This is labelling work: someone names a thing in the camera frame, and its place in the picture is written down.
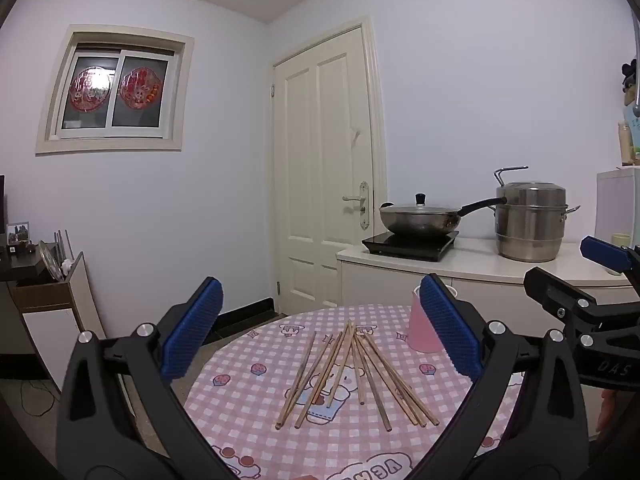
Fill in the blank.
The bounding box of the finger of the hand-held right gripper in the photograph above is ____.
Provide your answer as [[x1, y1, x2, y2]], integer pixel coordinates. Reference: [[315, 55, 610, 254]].
[[580, 236, 640, 281], [523, 266, 601, 326]]

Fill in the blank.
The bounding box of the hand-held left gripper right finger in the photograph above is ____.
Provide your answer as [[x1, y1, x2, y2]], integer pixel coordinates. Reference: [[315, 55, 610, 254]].
[[419, 274, 590, 480]]

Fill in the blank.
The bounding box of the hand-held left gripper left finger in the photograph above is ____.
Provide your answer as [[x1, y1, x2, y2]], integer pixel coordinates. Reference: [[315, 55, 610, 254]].
[[56, 276, 236, 480]]

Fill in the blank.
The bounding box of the pink cup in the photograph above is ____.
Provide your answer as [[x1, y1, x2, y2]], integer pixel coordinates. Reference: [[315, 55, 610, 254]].
[[406, 284, 459, 354]]

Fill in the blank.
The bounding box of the bunch of wooden chopsticks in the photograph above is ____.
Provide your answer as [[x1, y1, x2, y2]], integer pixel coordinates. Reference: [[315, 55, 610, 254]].
[[275, 319, 441, 432]]

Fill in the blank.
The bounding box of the person's right hand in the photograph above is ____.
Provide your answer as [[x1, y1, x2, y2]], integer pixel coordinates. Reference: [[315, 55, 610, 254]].
[[597, 388, 622, 436]]

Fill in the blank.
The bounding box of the pale yellow cup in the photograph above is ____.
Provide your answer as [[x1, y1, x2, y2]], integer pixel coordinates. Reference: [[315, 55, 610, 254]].
[[609, 232, 632, 276]]

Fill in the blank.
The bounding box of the white fridge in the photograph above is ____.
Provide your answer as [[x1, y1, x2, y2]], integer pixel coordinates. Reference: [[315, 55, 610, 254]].
[[595, 167, 640, 251]]

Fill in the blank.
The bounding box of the stainless steel steamer pot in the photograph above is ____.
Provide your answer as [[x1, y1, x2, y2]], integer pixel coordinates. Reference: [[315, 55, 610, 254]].
[[494, 166, 581, 263]]

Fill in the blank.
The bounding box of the white counter cabinet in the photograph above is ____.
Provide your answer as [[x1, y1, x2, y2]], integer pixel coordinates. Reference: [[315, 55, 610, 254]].
[[336, 236, 640, 341]]

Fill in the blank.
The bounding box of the black induction cooktop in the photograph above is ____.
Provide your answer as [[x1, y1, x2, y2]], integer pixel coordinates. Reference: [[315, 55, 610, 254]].
[[361, 230, 460, 262]]

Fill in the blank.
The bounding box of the pink checked bear tablecloth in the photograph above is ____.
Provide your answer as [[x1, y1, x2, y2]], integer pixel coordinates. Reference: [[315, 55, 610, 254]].
[[182, 304, 526, 480]]

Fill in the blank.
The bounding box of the light blue printed box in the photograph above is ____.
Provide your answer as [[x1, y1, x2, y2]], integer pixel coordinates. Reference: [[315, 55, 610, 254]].
[[625, 105, 640, 166]]

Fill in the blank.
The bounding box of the glass wok lid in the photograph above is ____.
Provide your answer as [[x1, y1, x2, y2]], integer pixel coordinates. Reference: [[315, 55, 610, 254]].
[[382, 192, 462, 217]]

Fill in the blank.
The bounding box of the brown wooden side cabinet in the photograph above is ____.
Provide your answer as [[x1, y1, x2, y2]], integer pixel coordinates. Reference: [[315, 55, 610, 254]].
[[0, 250, 107, 361]]

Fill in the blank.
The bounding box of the round metal plate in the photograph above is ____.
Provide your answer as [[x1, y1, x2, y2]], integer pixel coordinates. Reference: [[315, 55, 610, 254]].
[[39, 240, 66, 283]]

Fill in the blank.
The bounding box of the dark plush toy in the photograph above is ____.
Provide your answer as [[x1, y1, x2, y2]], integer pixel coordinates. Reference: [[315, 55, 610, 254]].
[[621, 60, 640, 93]]

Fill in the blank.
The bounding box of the cream panel door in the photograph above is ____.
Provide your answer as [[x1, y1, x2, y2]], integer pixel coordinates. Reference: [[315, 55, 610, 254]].
[[272, 17, 388, 316]]

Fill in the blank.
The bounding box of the red paper window decal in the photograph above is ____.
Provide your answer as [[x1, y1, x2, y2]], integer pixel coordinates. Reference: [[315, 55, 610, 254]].
[[120, 67, 160, 109], [70, 65, 112, 111]]

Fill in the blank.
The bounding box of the white framed window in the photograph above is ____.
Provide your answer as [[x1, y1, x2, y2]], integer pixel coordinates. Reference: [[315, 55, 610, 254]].
[[35, 24, 195, 156]]

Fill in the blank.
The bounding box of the steel wok with black handle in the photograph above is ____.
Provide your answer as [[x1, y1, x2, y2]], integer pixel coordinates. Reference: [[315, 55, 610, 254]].
[[378, 192, 508, 238]]

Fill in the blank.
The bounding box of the metal door handle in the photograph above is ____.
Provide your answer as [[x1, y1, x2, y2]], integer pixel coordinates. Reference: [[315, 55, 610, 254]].
[[342, 181, 375, 228]]

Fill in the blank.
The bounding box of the black floor cable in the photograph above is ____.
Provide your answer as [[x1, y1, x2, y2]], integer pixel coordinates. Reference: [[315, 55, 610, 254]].
[[20, 380, 61, 418]]

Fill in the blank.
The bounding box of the grey metal hose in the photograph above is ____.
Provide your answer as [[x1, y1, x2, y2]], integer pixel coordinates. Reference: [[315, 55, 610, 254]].
[[631, 25, 640, 118]]

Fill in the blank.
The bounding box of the small photo frame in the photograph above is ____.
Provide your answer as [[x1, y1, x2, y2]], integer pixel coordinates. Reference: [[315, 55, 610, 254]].
[[6, 221, 31, 246]]

